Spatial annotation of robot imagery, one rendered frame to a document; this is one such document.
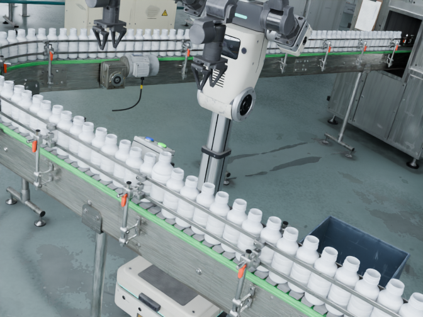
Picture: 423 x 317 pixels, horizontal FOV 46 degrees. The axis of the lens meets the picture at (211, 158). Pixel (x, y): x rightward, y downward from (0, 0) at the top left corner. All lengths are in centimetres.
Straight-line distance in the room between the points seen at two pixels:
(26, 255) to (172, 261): 154
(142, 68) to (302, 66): 155
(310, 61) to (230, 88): 216
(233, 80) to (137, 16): 379
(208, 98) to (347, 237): 80
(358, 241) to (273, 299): 59
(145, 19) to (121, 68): 282
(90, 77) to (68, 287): 121
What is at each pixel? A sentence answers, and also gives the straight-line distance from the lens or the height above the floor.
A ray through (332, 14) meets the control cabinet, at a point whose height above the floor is 70.
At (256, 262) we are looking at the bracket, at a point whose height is 105.
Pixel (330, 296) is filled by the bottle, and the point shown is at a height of 105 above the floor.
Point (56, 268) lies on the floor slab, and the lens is 297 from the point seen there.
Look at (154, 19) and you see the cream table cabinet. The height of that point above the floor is 68.
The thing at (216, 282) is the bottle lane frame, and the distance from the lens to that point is 157.
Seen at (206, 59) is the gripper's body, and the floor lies 149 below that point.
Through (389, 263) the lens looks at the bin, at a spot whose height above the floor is 88.
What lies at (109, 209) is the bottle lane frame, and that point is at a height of 93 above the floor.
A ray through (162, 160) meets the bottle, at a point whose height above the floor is 118.
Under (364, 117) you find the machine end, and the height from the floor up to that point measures 25.
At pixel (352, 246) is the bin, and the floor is 87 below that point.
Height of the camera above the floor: 191
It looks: 26 degrees down
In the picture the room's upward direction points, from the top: 10 degrees clockwise
